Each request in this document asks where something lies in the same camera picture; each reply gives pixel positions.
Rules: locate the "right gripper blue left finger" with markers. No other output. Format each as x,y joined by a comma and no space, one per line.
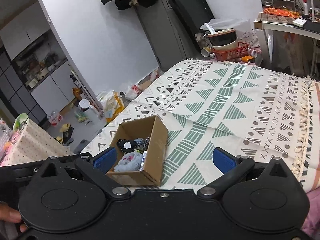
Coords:
94,170

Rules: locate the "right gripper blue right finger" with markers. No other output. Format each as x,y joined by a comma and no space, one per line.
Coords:
234,170

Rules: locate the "grey fluffy plush toy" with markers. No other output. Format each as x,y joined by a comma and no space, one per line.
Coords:
129,162

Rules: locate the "black stitched fabric piece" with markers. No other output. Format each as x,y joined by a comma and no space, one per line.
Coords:
126,146

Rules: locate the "blue denim fabric piece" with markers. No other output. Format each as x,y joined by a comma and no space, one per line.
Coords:
142,144

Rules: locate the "blue planet tissue pack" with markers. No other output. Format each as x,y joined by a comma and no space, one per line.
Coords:
143,160

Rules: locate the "person's left hand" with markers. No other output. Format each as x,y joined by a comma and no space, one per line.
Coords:
9,217

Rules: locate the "brown cardboard box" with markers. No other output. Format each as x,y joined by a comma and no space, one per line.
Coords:
150,173

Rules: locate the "white round canister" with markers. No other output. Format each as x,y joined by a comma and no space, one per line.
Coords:
84,104

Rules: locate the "yellow white plastic bag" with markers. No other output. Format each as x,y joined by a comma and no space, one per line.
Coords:
112,104

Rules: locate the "patterned white bed blanket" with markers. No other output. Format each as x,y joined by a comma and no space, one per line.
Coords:
246,110

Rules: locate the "dotted cream storage box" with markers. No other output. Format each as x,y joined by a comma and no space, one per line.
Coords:
32,143

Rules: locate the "red plastic basket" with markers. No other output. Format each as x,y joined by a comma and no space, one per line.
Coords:
228,55

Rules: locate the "black and cream pot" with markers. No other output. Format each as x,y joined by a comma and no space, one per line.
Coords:
224,40

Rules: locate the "white desk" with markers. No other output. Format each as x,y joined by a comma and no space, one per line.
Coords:
265,28

